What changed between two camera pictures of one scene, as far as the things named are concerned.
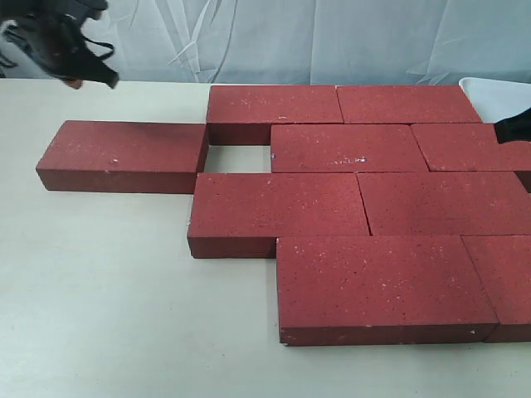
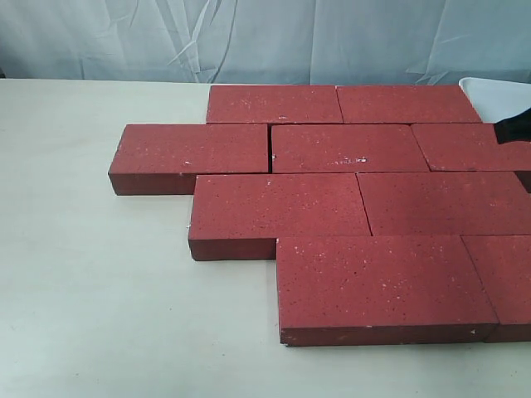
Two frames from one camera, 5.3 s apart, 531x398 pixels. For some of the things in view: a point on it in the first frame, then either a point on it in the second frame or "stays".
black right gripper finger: [515, 128] stays
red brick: [241, 215] stays
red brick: [124, 157] → [163, 159]
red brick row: [309, 148] stays
